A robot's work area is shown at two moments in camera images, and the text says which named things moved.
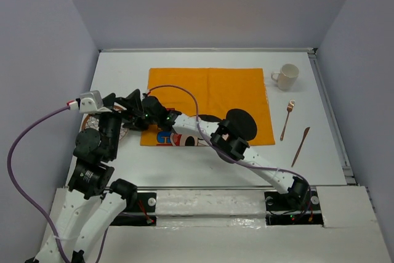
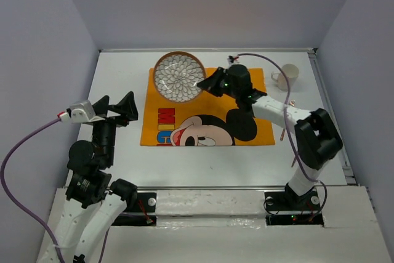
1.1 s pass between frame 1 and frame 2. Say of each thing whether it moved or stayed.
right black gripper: moved
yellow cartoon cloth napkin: stayed
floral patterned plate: moved
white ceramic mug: stayed
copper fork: stayed
